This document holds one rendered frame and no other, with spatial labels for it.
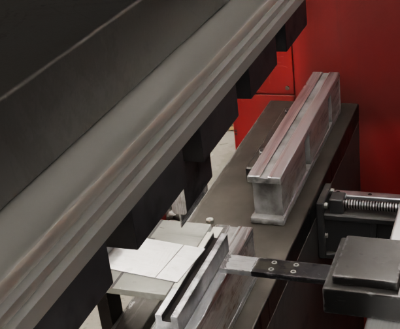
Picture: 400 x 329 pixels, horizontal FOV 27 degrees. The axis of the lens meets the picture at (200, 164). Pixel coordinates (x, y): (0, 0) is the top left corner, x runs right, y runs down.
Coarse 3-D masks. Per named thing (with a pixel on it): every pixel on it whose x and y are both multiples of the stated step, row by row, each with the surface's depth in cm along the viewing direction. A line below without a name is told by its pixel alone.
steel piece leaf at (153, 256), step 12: (156, 240) 118; (108, 252) 117; (120, 252) 117; (132, 252) 116; (144, 252) 116; (156, 252) 116; (168, 252) 115; (120, 264) 114; (132, 264) 113; (144, 264) 113; (156, 264) 113; (144, 276) 111; (156, 276) 110
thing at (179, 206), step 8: (208, 160) 111; (192, 168) 105; (200, 168) 108; (208, 168) 111; (192, 176) 105; (200, 176) 108; (208, 176) 111; (192, 184) 105; (200, 184) 108; (184, 192) 103; (192, 192) 106; (200, 192) 108; (176, 200) 104; (184, 200) 103; (192, 200) 106; (200, 200) 111; (176, 208) 104; (184, 208) 104; (192, 208) 108; (184, 216) 106
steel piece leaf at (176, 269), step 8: (184, 248) 116; (192, 248) 115; (200, 248) 115; (176, 256) 114; (184, 256) 114; (192, 256) 114; (168, 264) 112; (176, 264) 112; (184, 264) 112; (192, 264) 112; (160, 272) 111; (168, 272) 111; (176, 272) 110; (184, 272) 110; (168, 280) 109; (176, 280) 109
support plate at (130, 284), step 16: (160, 224) 123; (176, 224) 122; (192, 224) 122; (208, 224) 121; (160, 240) 119; (176, 240) 118; (192, 240) 118; (112, 272) 112; (112, 288) 109; (128, 288) 109; (144, 288) 108; (160, 288) 108
